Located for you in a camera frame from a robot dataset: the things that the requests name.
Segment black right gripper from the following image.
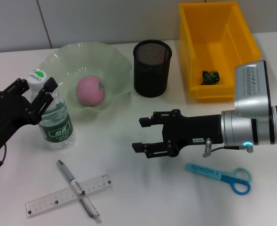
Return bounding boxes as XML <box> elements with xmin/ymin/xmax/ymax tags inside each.
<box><xmin>131</xmin><ymin>109</ymin><xmax>224</xmax><ymax>159</ymax></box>

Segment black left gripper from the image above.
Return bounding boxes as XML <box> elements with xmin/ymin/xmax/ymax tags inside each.
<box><xmin>0</xmin><ymin>76</ymin><xmax>59</xmax><ymax>156</ymax></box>

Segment clear water bottle green label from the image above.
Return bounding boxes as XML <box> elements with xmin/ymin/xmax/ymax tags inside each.
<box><xmin>26</xmin><ymin>69</ymin><xmax>76</xmax><ymax>150</ymax></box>

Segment pink toy peach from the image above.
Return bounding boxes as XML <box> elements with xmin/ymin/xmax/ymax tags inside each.
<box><xmin>76</xmin><ymin>75</ymin><xmax>106</xmax><ymax>106</ymax></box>

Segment green plastic wrapper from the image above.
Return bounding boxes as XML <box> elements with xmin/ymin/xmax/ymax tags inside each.
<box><xmin>201</xmin><ymin>70</ymin><xmax>221</xmax><ymax>85</ymax></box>

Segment black mesh pen holder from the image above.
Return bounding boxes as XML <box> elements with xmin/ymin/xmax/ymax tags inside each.
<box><xmin>133</xmin><ymin>39</ymin><xmax>173</xmax><ymax>98</ymax></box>

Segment blue scissors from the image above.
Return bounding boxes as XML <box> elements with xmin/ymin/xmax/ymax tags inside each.
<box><xmin>185</xmin><ymin>162</ymin><xmax>253</xmax><ymax>196</ymax></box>

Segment green glass fruit plate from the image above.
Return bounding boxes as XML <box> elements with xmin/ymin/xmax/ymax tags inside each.
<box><xmin>36</xmin><ymin>41</ymin><xmax>133</xmax><ymax>116</ymax></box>

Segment grey pen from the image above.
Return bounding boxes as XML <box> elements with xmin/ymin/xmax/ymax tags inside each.
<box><xmin>57</xmin><ymin>159</ymin><xmax>103</xmax><ymax>224</ymax></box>

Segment transparent plastic ruler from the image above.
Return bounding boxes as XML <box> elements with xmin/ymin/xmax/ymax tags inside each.
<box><xmin>26</xmin><ymin>172</ymin><xmax>113</xmax><ymax>218</ymax></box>

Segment yellow plastic bin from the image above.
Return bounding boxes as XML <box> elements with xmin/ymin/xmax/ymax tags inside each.
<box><xmin>178</xmin><ymin>1</ymin><xmax>261</xmax><ymax>103</ymax></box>

